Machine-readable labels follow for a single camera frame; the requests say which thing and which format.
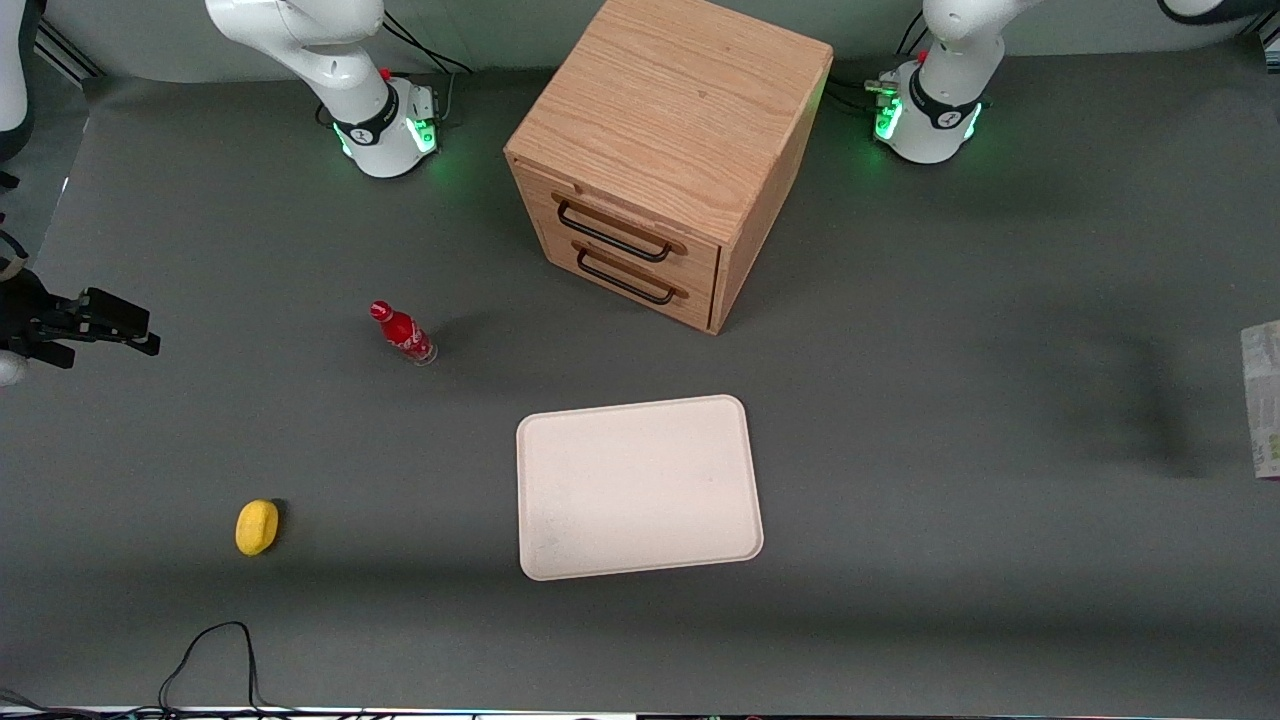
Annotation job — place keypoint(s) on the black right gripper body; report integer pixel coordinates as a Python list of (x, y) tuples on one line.
[(22, 315)]

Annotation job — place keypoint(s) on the red cookie box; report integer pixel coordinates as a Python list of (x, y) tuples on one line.
[(1265, 400)]

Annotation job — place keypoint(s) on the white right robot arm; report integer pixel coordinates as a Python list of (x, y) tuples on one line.
[(380, 140)]

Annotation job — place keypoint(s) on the beige plastic tray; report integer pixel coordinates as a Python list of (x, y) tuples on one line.
[(640, 490)]

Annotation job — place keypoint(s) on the yellow lemon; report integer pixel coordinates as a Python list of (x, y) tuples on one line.
[(256, 527)]

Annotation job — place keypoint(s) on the red cola bottle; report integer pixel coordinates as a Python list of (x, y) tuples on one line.
[(403, 332)]

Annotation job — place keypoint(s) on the wooden drawer front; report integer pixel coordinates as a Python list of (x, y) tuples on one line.
[(560, 245), (690, 262)]

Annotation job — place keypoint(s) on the wooden drawer cabinet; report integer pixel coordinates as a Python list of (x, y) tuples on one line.
[(670, 110)]

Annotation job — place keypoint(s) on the aluminium frame rail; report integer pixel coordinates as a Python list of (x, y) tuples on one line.
[(68, 50)]

